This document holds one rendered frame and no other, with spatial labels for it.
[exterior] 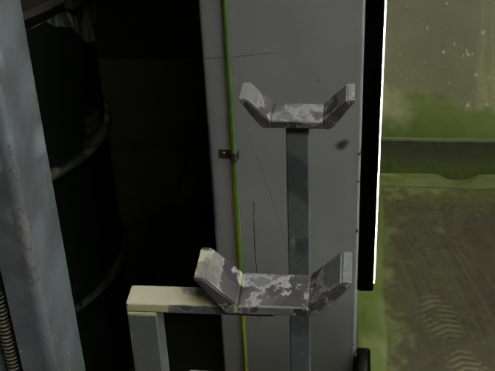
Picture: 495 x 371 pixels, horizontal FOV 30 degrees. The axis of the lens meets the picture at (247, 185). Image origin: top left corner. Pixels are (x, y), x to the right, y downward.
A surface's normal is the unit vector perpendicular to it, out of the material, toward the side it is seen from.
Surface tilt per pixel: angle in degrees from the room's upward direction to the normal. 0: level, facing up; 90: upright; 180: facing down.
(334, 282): 45
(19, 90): 90
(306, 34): 90
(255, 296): 0
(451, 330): 0
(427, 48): 57
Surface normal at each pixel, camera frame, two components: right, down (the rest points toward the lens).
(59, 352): 0.99, 0.02
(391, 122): -0.11, -0.02
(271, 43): -0.11, 0.53
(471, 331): -0.04, -0.85
